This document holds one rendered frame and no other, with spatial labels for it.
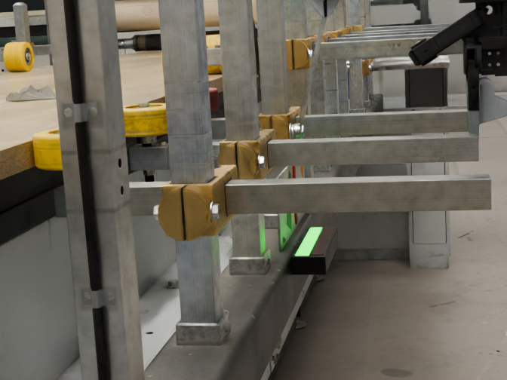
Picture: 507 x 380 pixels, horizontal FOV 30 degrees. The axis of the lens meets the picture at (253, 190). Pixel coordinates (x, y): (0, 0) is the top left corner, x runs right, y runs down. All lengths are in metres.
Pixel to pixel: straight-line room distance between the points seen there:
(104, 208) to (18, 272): 0.39
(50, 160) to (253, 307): 0.27
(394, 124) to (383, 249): 2.54
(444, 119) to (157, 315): 0.50
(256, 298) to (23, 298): 0.25
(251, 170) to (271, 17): 0.33
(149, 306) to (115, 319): 0.68
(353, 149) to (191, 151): 0.32
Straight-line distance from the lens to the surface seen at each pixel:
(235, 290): 1.10
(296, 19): 1.62
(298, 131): 1.35
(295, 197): 0.92
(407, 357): 2.87
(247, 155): 1.11
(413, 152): 1.16
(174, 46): 0.89
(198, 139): 0.89
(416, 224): 3.76
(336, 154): 1.17
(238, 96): 1.13
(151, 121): 1.18
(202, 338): 0.93
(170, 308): 1.33
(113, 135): 0.64
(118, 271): 0.65
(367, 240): 3.91
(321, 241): 1.31
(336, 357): 2.88
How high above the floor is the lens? 1.01
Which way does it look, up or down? 10 degrees down
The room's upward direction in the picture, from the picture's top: 3 degrees counter-clockwise
